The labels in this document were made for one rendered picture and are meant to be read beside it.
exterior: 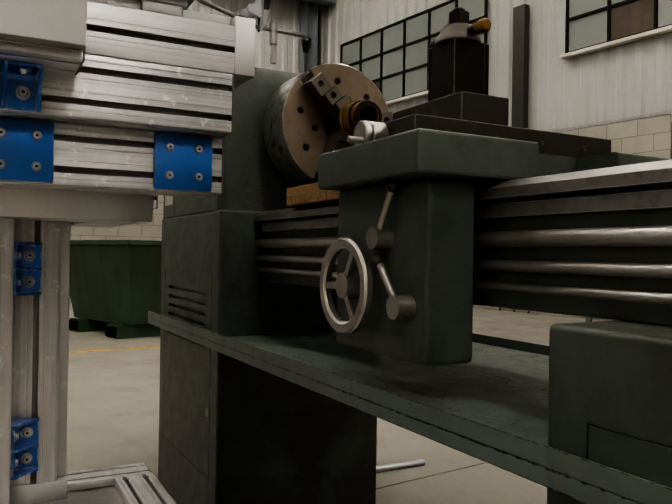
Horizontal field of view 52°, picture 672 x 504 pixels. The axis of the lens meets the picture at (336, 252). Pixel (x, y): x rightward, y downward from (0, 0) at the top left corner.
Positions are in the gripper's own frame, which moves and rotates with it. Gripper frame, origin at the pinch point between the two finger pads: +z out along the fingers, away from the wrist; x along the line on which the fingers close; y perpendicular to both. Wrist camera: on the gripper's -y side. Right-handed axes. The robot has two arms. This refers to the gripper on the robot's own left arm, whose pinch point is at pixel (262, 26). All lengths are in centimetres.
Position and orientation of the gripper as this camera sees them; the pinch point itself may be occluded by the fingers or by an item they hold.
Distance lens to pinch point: 199.7
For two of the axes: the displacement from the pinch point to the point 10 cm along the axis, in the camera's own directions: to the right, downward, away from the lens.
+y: -8.7, -0.2, -4.9
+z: -0.2, 10.0, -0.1
